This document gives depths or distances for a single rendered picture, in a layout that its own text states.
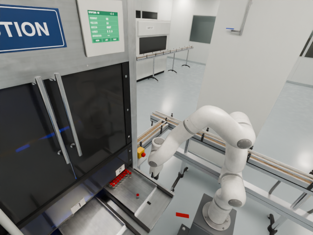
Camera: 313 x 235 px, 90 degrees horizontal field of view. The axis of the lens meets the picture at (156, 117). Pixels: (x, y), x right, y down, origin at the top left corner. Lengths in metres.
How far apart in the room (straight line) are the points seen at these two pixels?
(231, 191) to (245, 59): 1.47
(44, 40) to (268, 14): 1.83
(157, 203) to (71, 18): 1.18
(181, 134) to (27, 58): 0.66
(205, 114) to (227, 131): 0.11
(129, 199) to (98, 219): 0.23
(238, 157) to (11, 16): 0.98
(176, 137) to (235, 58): 1.45
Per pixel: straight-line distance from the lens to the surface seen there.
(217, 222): 1.31
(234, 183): 1.01
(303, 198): 2.03
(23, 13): 0.67
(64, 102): 0.70
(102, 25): 0.80
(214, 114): 0.73
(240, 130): 0.71
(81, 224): 1.29
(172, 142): 0.82
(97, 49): 0.78
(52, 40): 0.70
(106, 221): 1.26
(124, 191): 1.35
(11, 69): 0.68
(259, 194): 2.08
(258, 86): 2.10
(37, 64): 0.70
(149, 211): 1.27
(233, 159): 0.88
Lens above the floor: 2.01
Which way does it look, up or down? 32 degrees down
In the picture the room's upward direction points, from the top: 4 degrees clockwise
